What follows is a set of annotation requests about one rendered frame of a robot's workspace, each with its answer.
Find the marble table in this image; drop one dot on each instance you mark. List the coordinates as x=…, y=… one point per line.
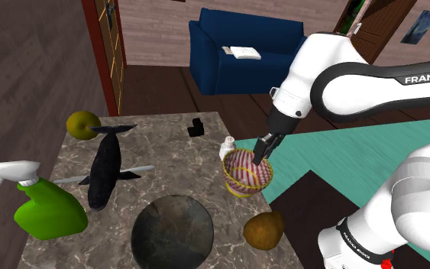
x=173, y=164

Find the blue sofa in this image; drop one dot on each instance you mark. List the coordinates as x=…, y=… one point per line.
x=244, y=44

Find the brown round fruit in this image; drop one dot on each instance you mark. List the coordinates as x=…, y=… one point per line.
x=263, y=231

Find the yellow green apple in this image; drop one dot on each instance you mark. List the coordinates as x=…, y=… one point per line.
x=78, y=125

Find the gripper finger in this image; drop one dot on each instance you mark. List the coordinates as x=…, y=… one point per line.
x=259, y=151
x=275, y=143

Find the dark grey bowl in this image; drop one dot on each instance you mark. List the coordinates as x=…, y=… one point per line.
x=172, y=233

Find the blue wall picture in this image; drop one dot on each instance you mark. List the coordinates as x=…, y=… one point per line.
x=420, y=26

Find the grey thin rod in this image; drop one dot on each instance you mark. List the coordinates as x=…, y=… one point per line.
x=140, y=169

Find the black whale figure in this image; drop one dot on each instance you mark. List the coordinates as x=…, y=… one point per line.
x=104, y=167

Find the white salt shaker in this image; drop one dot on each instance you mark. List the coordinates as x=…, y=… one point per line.
x=226, y=148

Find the red white striped basket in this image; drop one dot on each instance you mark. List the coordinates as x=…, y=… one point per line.
x=250, y=178

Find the green spray bottle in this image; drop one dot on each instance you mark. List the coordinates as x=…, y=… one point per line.
x=50, y=212

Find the red wooden shelf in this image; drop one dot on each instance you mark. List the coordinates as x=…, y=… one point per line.
x=106, y=56

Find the teal rug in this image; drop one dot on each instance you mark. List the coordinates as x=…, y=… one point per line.
x=348, y=149

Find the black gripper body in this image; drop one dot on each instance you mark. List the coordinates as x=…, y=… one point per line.
x=281, y=123

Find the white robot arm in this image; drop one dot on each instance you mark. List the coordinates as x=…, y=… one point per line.
x=352, y=97

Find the small black block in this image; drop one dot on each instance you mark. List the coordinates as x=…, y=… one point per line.
x=196, y=128

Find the brown wooden door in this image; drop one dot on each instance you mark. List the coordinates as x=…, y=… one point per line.
x=382, y=29

